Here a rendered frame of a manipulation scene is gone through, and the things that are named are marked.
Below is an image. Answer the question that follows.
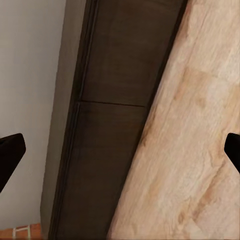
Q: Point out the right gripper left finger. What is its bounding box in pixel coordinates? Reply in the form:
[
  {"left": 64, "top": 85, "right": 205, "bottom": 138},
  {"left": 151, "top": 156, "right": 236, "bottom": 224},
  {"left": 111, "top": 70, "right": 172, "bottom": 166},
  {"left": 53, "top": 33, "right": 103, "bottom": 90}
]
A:
[{"left": 0, "top": 133, "right": 26, "bottom": 193}]

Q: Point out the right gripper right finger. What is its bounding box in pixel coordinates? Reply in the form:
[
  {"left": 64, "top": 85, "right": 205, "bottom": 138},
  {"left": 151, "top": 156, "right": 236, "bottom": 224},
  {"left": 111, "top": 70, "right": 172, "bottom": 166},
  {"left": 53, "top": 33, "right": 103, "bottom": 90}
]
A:
[{"left": 224, "top": 133, "right": 240, "bottom": 173}]

